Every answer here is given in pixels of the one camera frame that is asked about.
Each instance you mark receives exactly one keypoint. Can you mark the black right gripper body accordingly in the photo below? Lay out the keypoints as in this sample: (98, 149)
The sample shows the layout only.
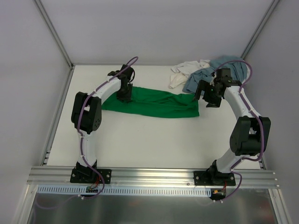
(208, 94)

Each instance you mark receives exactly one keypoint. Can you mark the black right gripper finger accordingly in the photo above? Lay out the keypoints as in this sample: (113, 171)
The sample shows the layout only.
(212, 98)
(201, 87)

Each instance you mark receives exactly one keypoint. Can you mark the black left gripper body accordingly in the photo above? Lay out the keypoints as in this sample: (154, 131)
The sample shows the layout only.
(124, 94)

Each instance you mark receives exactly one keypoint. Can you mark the green t-shirt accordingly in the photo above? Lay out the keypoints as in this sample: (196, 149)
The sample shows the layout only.
(155, 103)

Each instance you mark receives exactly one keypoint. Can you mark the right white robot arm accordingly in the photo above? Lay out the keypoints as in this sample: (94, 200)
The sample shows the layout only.
(249, 137)

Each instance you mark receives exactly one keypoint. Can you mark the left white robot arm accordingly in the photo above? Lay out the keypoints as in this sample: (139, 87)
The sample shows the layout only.
(87, 114)

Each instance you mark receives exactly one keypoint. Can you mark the white t-shirt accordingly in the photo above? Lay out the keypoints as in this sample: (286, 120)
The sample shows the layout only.
(182, 71)

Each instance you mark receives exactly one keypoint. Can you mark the blue-grey t-shirt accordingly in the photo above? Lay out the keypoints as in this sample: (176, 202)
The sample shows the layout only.
(239, 71)

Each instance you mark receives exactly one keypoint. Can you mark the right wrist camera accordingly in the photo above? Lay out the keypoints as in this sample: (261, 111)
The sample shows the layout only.
(223, 73)

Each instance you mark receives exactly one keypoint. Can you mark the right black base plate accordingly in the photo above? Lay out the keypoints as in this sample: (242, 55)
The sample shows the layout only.
(205, 178)

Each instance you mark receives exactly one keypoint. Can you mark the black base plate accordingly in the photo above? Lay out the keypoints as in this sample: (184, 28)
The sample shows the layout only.
(205, 178)
(83, 174)

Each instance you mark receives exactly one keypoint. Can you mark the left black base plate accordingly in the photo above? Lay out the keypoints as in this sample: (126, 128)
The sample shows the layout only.
(83, 174)

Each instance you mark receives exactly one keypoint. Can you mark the right aluminium frame post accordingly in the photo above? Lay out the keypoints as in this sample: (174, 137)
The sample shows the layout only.
(263, 22)

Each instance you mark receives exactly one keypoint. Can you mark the aluminium frame post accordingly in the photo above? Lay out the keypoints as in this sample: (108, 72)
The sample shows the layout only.
(44, 15)
(263, 22)

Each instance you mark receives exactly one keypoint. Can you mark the aluminium mounting rail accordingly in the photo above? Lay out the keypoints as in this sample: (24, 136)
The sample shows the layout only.
(152, 177)

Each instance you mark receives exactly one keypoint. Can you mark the left aluminium frame post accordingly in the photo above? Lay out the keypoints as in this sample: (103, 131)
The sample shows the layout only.
(44, 15)

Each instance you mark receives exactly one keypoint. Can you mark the white slotted cable duct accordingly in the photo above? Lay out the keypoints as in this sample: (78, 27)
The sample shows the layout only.
(123, 191)

